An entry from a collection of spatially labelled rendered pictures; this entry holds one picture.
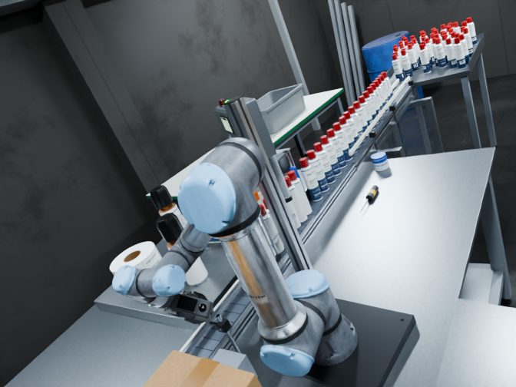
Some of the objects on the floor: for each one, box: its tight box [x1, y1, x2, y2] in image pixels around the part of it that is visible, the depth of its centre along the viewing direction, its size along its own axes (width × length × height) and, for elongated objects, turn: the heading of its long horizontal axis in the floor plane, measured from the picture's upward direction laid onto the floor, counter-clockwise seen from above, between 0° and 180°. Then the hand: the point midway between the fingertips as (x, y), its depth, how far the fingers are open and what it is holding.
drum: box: [362, 31, 424, 111], centre depth 507 cm, size 57×57×86 cm
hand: (213, 315), depth 128 cm, fingers closed
